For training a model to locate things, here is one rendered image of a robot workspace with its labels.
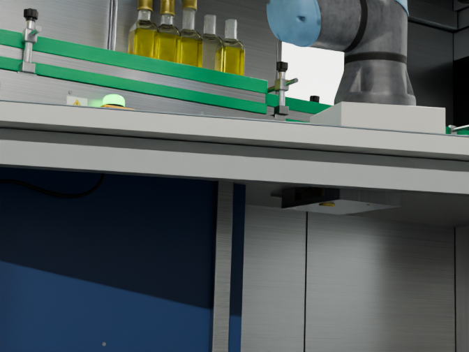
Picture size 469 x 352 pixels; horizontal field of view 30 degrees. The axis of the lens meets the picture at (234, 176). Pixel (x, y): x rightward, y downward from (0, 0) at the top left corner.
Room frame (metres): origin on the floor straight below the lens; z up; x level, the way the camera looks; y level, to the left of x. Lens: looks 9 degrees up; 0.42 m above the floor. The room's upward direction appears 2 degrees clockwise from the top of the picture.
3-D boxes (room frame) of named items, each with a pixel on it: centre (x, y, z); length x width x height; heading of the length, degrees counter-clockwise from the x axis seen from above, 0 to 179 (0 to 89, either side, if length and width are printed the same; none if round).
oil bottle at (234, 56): (2.07, 0.02, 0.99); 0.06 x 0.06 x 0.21; 29
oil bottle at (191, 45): (2.01, 0.12, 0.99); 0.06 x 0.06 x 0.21; 31
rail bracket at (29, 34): (1.65, 0.40, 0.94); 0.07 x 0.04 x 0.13; 30
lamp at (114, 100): (1.72, 0.25, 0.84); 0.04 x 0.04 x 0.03
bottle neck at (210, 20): (2.04, 0.07, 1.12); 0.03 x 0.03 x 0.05
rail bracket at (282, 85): (1.99, -0.09, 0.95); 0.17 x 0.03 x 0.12; 30
